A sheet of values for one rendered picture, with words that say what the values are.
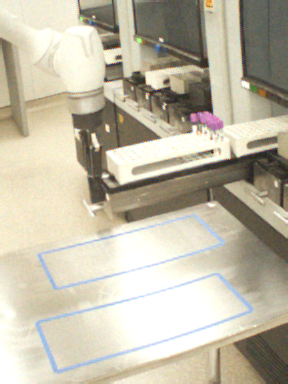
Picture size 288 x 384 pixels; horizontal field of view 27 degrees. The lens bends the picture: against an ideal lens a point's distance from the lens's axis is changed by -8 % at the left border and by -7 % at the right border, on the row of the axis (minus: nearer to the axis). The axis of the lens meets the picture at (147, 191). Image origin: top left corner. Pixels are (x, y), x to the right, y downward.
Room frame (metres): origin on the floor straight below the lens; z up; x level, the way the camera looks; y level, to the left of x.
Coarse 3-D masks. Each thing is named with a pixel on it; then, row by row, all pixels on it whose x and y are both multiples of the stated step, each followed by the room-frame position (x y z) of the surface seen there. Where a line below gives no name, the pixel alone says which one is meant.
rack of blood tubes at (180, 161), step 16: (144, 144) 1.48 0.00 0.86; (160, 144) 1.48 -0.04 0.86; (176, 144) 1.47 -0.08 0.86; (192, 144) 1.45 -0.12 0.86; (208, 144) 1.44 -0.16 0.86; (224, 144) 1.45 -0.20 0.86; (112, 160) 1.40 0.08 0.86; (128, 160) 1.38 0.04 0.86; (144, 160) 1.38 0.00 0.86; (160, 160) 1.39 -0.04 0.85; (176, 160) 1.49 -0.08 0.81; (192, 160) 1.44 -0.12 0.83; (208, 160) 1.44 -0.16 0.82; (128, 176) 1.37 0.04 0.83; (144, 176) 1.38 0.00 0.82
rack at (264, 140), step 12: (264, 120) 1.60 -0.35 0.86; (276, 120) 1.60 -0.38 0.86; (228, 132) 1.52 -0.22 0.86; (240, 132) 1.52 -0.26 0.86; (252, 132) 1.51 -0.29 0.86; (264, 132) 1.51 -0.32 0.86; (276, 132) 1.51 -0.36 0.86; (240, 144) 1.47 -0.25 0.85; (252, 144) 1.56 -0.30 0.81; (264, 144) 1.56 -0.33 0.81; (276, 144) 1.51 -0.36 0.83
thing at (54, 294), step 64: (0, 256) 1.05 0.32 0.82; (64, 256) 1.04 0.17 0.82; (128, 256) 1.02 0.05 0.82; (192, 256) 1.00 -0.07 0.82; (256, 256) 0.97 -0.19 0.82; (0, 320) 0.83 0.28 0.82; (64, 320) 0.82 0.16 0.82; (128, 320) 0.81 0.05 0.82; (192, 320) 0.79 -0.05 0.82; (256, 320) 0.77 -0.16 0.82
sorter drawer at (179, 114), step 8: (176, 104) 1.94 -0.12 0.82; (184, 104) 1.91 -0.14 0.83; (168, 112) 1.96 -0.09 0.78; (176, 112) 1.90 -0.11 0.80; (184, 112) 1.86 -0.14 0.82; (192, 112) 1.86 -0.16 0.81; (208, 112) 1.87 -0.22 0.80; (176, 120) 1.91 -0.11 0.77; (184, 120) 1.85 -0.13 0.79; (168, 128) 1.89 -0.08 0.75; (176, 128) 1.89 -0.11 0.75; (184, 128) 1.85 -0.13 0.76
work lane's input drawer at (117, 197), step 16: (224, 160) 1.44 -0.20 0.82; (240, 160) 1.46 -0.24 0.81; (256, 160) 1.46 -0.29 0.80; (112, 176) 1.39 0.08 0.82; (160, 176) 1.38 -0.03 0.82; (176, 176) 1.40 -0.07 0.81; (192, 176) 1.40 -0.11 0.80; (208, 176) 1.41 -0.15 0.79; (224, 176) 1.43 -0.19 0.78; (240, 176) 1.45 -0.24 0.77; (112, 192) 1.34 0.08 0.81; (128, 192) 1.35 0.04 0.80; (144, 192) 1.36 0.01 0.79; (160, 192) 1.37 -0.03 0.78; (176, 192) 1.39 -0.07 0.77; (192, 192) 1.40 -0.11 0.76; (96, 208) 1.38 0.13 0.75; (112, 208) 1.33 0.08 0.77; (128, 208) 1.34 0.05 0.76
